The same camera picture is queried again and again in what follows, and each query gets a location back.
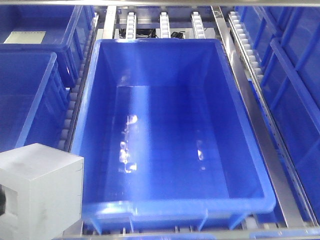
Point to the gray hollow cube base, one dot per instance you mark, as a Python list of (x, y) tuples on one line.
[(43, 189)]

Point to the large blue target bin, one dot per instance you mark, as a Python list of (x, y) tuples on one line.
[(166, 139)]

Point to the blue bin left neighbour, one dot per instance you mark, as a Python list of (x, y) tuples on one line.
[(33, 99)]

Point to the blue bin neighbour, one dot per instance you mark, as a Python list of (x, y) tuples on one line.
[(33, 99), (297, 118)]

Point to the blue bin right neighbour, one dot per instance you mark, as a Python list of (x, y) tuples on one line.
[(297, 118)]

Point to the white roller track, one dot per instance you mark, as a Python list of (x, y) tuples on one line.
[(76, 93)]

